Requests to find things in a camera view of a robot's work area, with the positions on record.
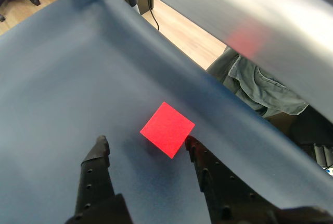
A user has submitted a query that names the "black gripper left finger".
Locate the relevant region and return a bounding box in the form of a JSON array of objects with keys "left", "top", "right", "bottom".
[{"left": 65, "top": 134, "right": 133, "bottom": 224}]

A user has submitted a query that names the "black floor cable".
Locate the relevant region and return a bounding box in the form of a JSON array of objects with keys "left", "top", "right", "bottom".
[{"left": 147, "top": 0, "right": 160, "bottom": 31}]

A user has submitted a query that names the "red cube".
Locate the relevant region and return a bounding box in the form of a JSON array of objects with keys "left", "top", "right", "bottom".
[{"left": 139, "top": 101, "right": 196, "bottom": 159}]

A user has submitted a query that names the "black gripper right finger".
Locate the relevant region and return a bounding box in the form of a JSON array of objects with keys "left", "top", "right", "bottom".
[{"left": 184, "top": 135, "right": 280, "bottom": 224}]

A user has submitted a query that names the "silver metal cart frame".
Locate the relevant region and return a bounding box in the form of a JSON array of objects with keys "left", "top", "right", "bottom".
[{"left": 72, "top": 0, "right": 333, "bottom": 128}]

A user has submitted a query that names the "person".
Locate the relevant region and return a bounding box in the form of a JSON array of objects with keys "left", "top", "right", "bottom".
[{"left": 207, "top": 46, "right": 310, "bottom": 118}]

